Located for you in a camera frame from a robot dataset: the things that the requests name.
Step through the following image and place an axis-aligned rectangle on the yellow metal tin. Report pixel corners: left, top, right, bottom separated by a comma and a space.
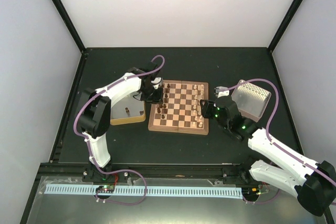
110, 92, 146, 125

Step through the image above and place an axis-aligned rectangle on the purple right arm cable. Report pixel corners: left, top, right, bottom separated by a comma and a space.
225, 78, 336, 205

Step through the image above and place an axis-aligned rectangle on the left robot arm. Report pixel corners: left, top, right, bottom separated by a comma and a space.
73, 61, 163, 182

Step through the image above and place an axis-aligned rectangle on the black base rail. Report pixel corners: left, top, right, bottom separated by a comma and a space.
37, 163, 259, 185

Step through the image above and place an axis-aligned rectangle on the right controller board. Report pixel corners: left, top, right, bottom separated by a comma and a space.
241, 187, 264, 196

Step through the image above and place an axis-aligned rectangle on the left controller board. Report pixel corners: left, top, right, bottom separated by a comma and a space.
96, 185, 115, 193

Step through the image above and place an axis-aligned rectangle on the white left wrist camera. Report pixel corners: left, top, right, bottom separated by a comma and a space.
152, 77, 163, 89

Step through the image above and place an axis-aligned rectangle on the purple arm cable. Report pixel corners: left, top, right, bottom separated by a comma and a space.
73, 55, 166, 205
225, 78, 336, 205

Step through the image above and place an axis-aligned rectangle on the wooden chess board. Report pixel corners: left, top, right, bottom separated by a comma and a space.
148, 80, 209, 135

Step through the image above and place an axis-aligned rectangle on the black frame post left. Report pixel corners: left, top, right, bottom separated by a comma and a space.
51, 0, 86, 53

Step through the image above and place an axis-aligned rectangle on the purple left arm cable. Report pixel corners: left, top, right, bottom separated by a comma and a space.
73, 55, 166, 205

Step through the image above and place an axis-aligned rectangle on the controller board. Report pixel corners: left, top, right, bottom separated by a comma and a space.
241, 187, 264, 196
96, 185, 115, 193

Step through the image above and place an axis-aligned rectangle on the white slotted cable duct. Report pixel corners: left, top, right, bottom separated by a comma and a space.
44, 184, 243, 199

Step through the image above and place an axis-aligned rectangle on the black frame post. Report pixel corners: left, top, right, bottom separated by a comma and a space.
268, 0, 303, 53
51, 0, 86, 53

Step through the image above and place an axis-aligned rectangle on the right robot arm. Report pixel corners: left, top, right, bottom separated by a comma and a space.
199, 96, 335, 217

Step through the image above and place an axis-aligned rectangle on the dark chess piece in tin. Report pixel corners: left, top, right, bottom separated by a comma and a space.
125, 108, 130, 116

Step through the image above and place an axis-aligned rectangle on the black frame post right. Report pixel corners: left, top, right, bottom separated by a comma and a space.
268, 0, 303, 53

